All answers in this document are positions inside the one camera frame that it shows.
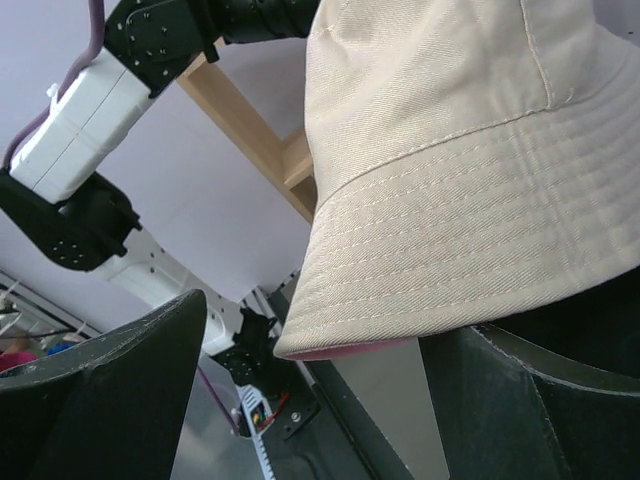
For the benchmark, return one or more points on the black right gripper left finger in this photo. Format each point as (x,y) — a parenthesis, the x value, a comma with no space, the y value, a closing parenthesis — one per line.
(111,407)

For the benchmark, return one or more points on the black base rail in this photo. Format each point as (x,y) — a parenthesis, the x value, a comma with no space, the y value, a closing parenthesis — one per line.
(324,432)

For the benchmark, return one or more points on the wooden shelf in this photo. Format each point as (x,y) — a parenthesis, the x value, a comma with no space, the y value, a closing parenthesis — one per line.
(285,163)

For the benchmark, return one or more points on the beige bucket hat pink lining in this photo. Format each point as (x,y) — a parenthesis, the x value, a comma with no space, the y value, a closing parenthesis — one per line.
(473,160)

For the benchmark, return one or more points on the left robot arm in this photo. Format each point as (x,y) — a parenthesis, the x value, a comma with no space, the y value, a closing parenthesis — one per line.
(52,191)

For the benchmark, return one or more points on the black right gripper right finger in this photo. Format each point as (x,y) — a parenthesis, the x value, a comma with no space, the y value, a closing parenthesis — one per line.
(507,408)

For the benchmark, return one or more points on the grey cable duct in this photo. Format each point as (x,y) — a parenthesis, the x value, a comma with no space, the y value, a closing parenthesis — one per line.
(256,409)

